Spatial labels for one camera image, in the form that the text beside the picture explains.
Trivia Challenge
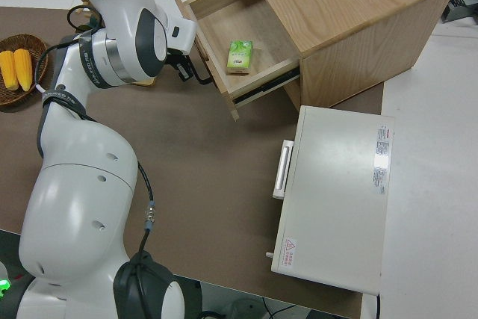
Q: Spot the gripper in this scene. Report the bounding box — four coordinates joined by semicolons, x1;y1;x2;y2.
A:
165;16;199;82

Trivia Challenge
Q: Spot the light oak wooden drawer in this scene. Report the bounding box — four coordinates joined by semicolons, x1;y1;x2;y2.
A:
171;0;302;123

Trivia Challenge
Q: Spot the green drink carton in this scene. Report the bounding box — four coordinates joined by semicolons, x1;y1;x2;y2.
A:
226;40;255;76

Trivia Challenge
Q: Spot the round brown wicker basket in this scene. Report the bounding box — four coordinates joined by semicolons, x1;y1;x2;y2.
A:
0;34;49;108

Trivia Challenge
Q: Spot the yellow corn cob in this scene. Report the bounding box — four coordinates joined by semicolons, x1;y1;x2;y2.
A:
0;50;18;92
13;48;34;93

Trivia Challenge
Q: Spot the light oak wooden cabinet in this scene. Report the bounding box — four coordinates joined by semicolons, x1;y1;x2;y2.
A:
238;0;459;111

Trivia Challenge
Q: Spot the white toaster oven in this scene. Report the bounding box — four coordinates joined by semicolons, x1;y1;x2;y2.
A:
270;105;396;296

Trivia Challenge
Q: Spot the red warning sticker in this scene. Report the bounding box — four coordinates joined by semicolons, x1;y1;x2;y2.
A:
282;237;298;267

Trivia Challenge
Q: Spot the white printed oven label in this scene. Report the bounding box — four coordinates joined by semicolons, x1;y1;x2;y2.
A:
370;126;392;196

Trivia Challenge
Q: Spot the black metal drawer slide rail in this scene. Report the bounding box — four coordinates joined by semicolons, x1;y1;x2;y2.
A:
233;68;301;105

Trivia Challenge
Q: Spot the black velcro cable strap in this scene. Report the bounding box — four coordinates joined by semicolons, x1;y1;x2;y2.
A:
41;88;87;119
79;31;102;89

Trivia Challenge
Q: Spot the white oven door handle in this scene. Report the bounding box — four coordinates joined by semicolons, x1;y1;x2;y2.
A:
271;140;296;201

